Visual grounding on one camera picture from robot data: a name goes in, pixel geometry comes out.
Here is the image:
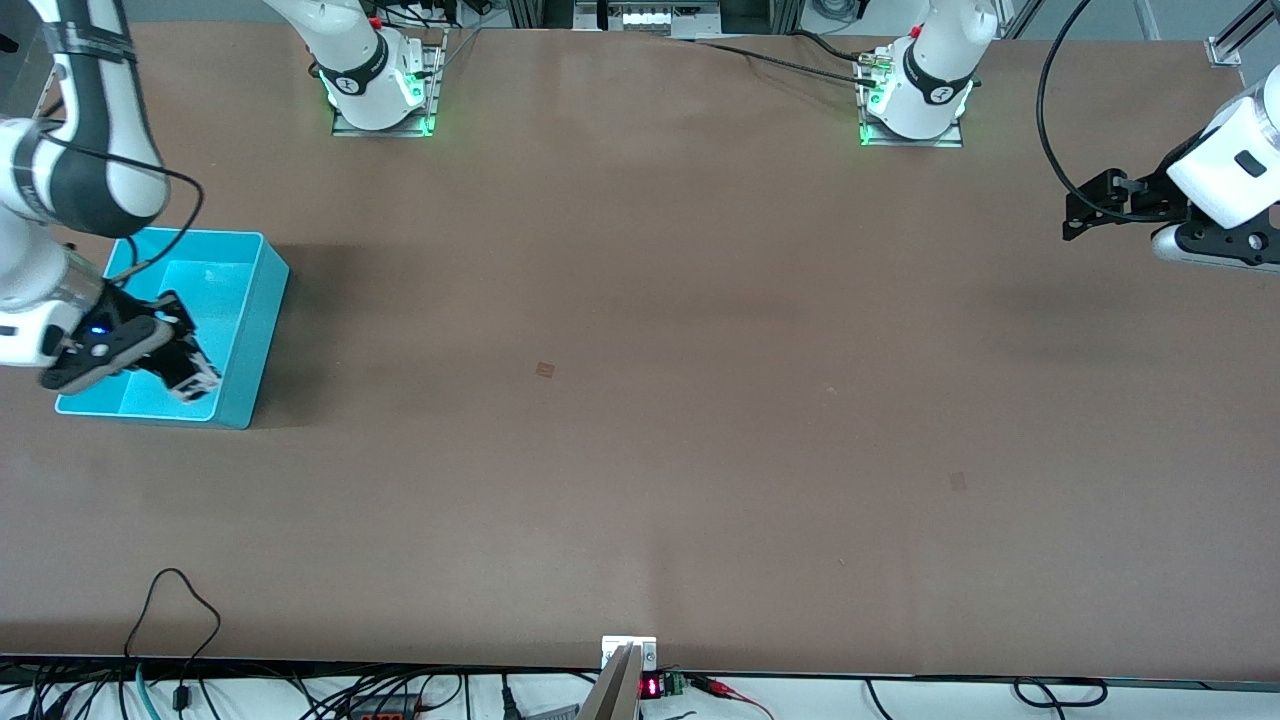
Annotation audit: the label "white jeep toy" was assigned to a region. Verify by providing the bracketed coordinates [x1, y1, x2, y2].
[170, 350, 223, 403]

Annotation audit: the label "cyan plastic bin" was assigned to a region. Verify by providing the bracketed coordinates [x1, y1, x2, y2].
[55, 228, 291, 431]

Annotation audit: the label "black power strip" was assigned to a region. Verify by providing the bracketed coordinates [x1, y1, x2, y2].
[348, 694, 423, 720]

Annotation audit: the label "white connector block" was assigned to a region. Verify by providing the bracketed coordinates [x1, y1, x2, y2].
[575, 0, 723, 39]

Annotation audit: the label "red black clip leads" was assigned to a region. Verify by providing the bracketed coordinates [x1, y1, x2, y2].
[688, 674, 777, 720]

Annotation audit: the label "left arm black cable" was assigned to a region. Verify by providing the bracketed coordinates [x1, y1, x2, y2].
[1037, 0, 1191, 223]

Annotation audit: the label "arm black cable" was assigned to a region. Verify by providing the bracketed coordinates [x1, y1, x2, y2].
[40, 130, 206, 291]
[1037, 0, 1191, 223]

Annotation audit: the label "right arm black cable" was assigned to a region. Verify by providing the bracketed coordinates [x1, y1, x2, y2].
[40, 130, 206, 291]

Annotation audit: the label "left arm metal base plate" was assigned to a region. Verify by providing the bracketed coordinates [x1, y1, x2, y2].
[858, 45, 966, 149]

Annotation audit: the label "aluminium corner bracket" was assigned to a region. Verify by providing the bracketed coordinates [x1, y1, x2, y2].
[1207, 0, 1280, 69]

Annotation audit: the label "thin black looped cable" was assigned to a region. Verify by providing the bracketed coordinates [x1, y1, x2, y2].
[125, 568, 222, 713]

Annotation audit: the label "short black table cable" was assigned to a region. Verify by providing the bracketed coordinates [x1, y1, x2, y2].
[790, 30, 866, 63]

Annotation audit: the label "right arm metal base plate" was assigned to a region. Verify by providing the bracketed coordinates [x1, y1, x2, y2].
[332, 30, 447, 138]

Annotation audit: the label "long black table cable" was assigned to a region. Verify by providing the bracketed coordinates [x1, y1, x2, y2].
[650, 35, 881, 89]

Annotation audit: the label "black coiled cable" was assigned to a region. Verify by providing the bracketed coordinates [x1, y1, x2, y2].
[1013, 677, 1108, 710]

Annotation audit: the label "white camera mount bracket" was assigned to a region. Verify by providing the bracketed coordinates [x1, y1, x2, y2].
[602, 636, 658, 671]

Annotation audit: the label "grey camera mount bar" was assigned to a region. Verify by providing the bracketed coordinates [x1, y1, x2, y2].
[578, 645, 642, 720]

